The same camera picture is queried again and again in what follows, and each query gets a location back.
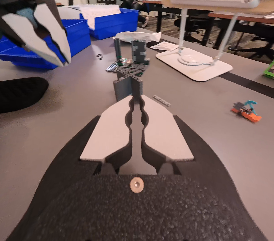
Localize grey brick wall assembly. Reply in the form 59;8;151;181
113;75;143;103

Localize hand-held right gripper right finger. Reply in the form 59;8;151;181
140;95;195;163

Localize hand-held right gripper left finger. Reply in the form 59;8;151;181
79;95;134;163

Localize white paper sheet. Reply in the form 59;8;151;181
80;4;121;29

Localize white paper bag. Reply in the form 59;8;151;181
116;31;162;43
150;41;179;51

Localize grey brick baseplate build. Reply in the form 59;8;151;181
105;39;151;79

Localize orange toy minifigure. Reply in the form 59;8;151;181
231;100;262;123

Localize black office chair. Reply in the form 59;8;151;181
227;36;274;62
174;15;212;45

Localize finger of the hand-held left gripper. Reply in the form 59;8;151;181
1;13;66;67
33;3;71;64

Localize grey desk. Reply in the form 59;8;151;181
0;27;274;241

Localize blue plastic bin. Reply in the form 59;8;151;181
0;19;91;70
80;8;139;40

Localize green toy set box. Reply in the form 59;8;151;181
262;60;274;79

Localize white book stand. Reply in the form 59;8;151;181
156;0;274;82

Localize grey flat plate brick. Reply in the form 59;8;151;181
152;95;172;107

